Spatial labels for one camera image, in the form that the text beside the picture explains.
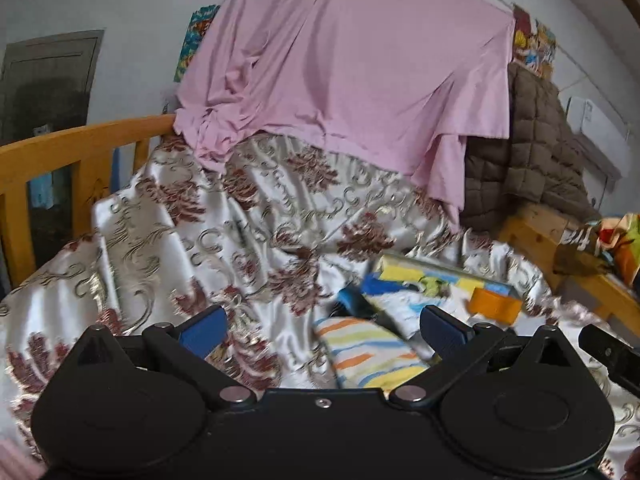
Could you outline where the white printed baby cloth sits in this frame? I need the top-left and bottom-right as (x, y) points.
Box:
(368, 290), (471, 339)

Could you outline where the orange plastic cup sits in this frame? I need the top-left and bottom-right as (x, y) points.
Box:
(466, 288), (523, 325)

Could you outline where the striped colourful cloth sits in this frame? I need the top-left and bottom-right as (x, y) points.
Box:
(314, 316), (427, 396)

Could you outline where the dark blue cloth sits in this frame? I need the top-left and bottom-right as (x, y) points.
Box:
(330, 284), (400, 336)

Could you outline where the colourful clothes pile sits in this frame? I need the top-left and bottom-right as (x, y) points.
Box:
(552, 214), (639, 288)

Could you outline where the floral satin bedspread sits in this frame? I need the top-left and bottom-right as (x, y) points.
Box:
(0, 131), (640, 480)

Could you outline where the brown quilted blanket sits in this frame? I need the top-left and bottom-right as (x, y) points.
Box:
(460, 63), (600, 233)

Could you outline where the pink bed sheet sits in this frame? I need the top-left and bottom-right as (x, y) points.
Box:
(174, 0), (514, 219)

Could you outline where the dark wooden door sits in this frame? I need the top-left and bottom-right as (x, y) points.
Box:
(1, 29), (104, 266)

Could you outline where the wooden bed frame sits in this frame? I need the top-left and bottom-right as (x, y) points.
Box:
(1, 114), (639, 337)

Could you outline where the cartoon wall poster right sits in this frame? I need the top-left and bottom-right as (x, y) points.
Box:
(512, 4), (556, 80)

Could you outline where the colourful wall poster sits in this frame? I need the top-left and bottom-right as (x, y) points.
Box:
(174, 4), (219, 82)

